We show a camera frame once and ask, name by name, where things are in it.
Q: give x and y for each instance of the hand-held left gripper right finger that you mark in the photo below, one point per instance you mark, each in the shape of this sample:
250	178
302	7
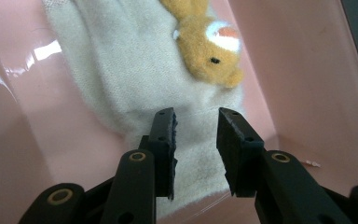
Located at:
236	152

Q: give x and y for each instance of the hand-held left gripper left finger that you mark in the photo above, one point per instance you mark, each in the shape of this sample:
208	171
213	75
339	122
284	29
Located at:
164	149

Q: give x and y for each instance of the pink plastic basin grey rim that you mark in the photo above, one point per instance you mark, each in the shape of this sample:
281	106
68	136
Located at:
292	77

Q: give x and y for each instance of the beige knit glove bear face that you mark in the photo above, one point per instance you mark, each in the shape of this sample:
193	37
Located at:
121	62

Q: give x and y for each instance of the small white fluff scrap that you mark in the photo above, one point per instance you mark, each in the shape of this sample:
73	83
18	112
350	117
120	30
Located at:
312	163

